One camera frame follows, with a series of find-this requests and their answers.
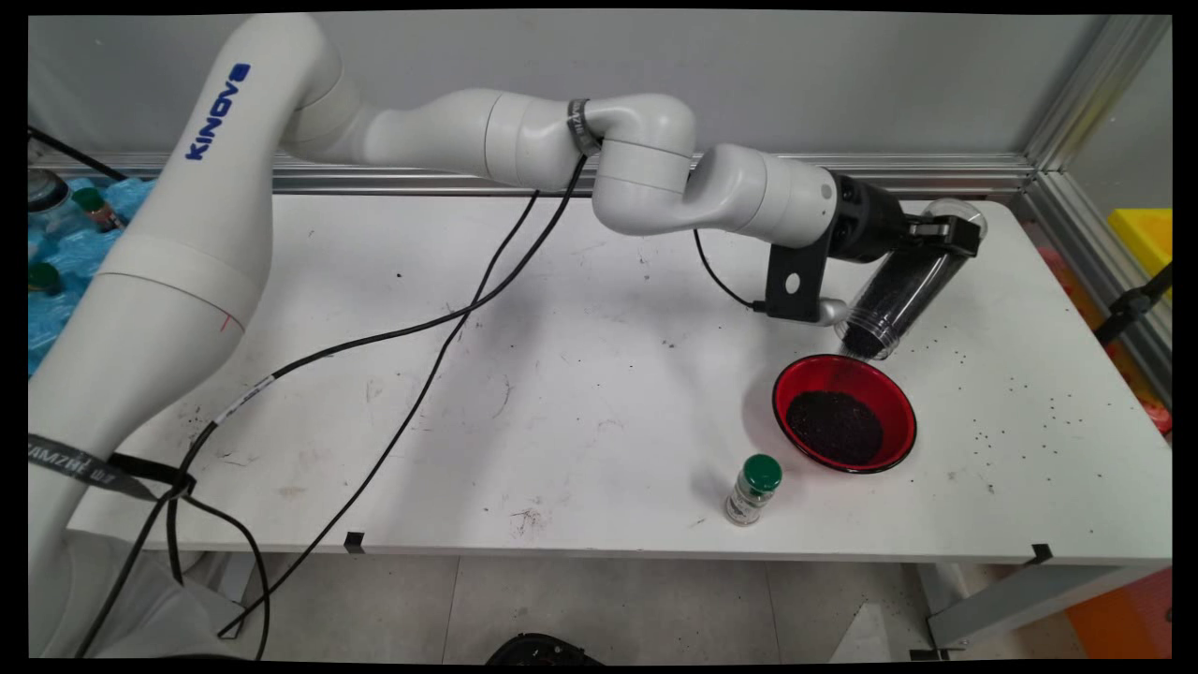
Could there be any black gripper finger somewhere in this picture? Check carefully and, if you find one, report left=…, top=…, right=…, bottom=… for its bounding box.
left=900, top=213, right=983, bottom=259

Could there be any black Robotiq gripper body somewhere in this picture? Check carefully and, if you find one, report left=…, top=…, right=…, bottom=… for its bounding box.
left=828, top=173, right=909, bottom=264

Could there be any tall clear plastic jar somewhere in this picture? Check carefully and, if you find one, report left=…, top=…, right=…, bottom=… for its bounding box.
left=833, top=197, right=989, bottom=363

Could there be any red bowl black rim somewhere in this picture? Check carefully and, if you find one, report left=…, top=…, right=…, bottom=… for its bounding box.
left=772, top=354, right=918, bottom=475

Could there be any black stand pole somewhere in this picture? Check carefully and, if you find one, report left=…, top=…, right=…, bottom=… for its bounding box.
left=1093, top=262, right=1173, bottom=345

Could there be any yellow plastic bin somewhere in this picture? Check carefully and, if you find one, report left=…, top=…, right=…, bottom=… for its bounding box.
left=1108, top=208, right=1173, bottom=300

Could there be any spice bottle green cap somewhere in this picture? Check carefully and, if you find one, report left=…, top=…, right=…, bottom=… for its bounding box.
left=723, top=454, right=783, bottom=527

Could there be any grey table leg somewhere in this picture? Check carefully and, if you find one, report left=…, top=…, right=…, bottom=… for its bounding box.
left=922, top=560, right=1171, bottom=652
left=201, top=552, right=258, bottom=640

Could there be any orange plastic crate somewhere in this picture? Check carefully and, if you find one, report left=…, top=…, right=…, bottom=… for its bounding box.
left=1067, top=566, right=1173, bottom=658

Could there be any black object on floor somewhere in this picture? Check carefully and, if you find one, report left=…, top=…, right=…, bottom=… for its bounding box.
left=487, top=633, right=605, bottom=666

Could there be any brown bottle green cap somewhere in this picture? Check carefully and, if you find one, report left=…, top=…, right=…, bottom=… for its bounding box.
left=73, top=185, right=123, bottom=233

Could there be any thin black rod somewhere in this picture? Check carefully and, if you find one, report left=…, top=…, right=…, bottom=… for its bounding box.
left=28, top=126, right=128, bottom=183

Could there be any blue water bottle pack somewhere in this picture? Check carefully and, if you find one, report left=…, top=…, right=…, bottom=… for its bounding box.
left=28, top=176, right=160, bottom=375

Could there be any clear jar dark lid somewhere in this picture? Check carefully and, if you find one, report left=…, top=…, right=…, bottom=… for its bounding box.
left=28, top=168, right=74, bottom=240

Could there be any aluminium frame rail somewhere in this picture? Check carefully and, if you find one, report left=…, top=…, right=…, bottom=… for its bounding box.
left=1020, top=171, right=1173, bottom=408
left=28, top=153, right=1035, bottom=199

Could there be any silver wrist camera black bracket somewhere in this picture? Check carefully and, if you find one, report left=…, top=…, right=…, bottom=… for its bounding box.
left=765, top=225, right=851, bottom=327

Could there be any aluminium frame post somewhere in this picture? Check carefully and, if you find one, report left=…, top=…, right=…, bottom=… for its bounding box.
left=1025, top=14, right=1173, bottom=174

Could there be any black velcro strap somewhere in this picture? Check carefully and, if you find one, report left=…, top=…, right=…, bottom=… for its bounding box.
left=28, top=432, right=197, bottom=502
left=566, top=98, right=605, bottom=158

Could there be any plain black cable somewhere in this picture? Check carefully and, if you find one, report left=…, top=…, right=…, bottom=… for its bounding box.
left=167, top=150, right=770, bottom=658

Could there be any black cable white label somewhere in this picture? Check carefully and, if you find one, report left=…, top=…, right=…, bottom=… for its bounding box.
left=73, top=150, right=591, bottom=658

